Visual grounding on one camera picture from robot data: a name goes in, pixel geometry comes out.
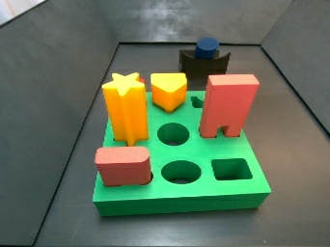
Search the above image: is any red arch block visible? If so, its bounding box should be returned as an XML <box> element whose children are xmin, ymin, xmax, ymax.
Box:
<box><xmin>200</xmin><ymin>74</ymin><xmax>260</xmax><ymax>138</ymax></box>

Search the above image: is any yellow heart block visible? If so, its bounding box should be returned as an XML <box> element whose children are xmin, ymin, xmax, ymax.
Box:
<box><xmin>152</xmin><ymin>72</ymin><xmax>188</xmax><ymax>113</ymax></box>

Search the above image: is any blue cylinder block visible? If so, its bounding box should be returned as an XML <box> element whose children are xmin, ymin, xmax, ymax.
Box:
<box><xmin>194</xmin><ymin>37</ymin><xmax>220</xmax><ymax>59</ymax></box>

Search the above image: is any yellow star block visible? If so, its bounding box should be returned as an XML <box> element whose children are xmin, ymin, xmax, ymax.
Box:
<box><xmin>102</xmin><ymin>72</ymin><xmax>149</xmax><ymax>146</ymax></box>

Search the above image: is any green shape sorter base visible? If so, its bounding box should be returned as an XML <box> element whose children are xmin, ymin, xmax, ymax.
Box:
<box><xmin>93</xmin><ymin>91</ymin><xmax>272</xmax><ymax>216</ymax></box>

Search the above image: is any black curved fixture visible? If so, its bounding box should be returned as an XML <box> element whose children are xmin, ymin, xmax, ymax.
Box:
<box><xmin>180</xmin><ymin>50</ymin><xmax>232</xmax><ymax>79</ymax></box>

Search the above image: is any red rounded block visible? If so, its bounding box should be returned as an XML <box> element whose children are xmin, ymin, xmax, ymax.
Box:
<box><xmin>94</xmin><ymin>147</ymin><xmax>153</xmax><ymax>186</ymax></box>

